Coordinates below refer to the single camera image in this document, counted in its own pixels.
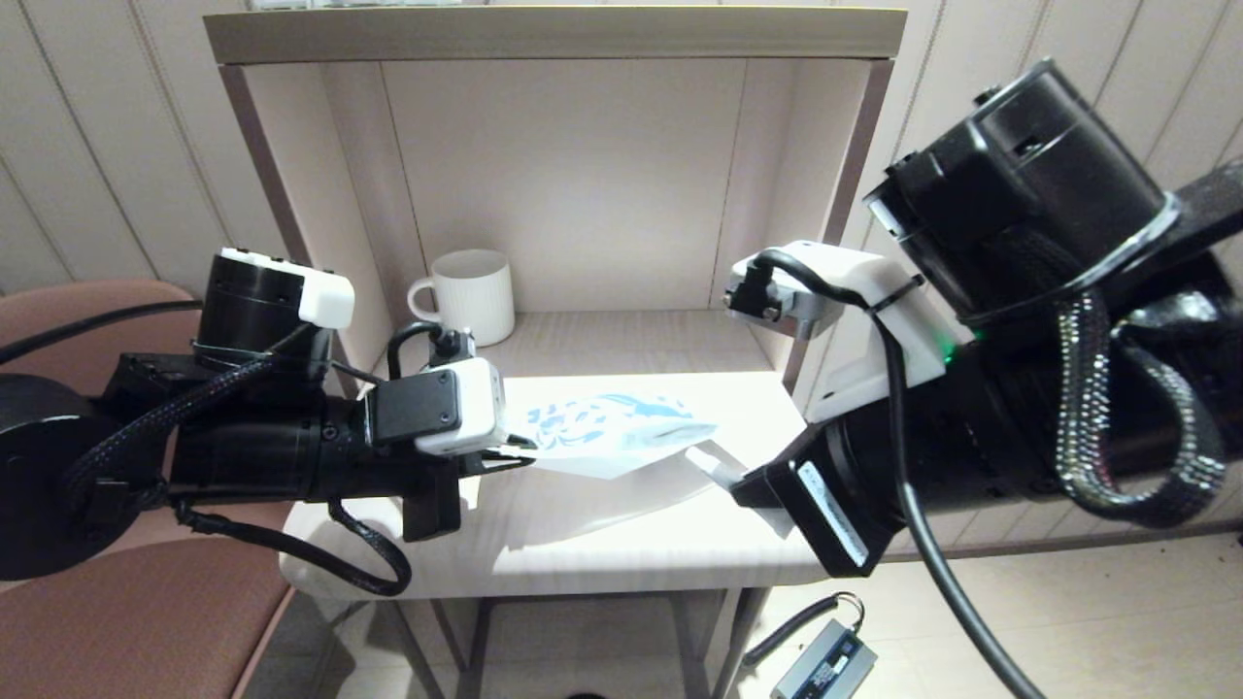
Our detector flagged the white floral plastic bag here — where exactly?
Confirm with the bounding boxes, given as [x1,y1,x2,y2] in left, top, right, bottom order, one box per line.
[505,391,722,482]

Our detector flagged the white ribbed ceramic mug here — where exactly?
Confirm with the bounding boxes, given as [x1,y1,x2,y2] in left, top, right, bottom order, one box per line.
[407,249,517,349]

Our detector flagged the grey black power adapter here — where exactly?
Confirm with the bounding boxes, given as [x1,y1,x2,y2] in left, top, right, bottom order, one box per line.
[772,621,878,699]

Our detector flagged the brown upholstered chair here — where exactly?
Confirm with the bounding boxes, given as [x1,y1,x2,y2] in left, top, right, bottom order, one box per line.
[0,280,302,699]

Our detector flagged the light wooden shelf desk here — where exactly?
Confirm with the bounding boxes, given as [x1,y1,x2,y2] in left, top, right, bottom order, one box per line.
[202,5,909,699]

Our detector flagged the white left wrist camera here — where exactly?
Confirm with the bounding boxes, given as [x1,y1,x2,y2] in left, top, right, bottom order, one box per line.
[367,357,506,457]

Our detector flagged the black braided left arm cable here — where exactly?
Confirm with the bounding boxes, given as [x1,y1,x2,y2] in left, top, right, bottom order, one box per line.
[63,335,414,598]

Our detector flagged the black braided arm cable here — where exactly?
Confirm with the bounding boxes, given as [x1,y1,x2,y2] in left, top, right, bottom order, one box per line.
[1054,291,1226,530]
[63,335,414,598]

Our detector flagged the black left camera cable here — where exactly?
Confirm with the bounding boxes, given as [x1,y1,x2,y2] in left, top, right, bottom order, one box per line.
[0,299,477,386]

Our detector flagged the white right camera bracket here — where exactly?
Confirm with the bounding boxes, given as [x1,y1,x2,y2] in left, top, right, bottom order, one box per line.
[777,241,957,425]

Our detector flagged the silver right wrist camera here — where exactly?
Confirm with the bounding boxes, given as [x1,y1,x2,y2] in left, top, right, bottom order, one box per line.
[723,250,828,341]

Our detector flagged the black adapter power cable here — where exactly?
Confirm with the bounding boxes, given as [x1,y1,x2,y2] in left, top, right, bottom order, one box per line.
[743,592,865,671]

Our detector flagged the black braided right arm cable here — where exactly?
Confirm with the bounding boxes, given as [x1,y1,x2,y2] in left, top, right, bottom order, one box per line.
[1054,291,1226,530]

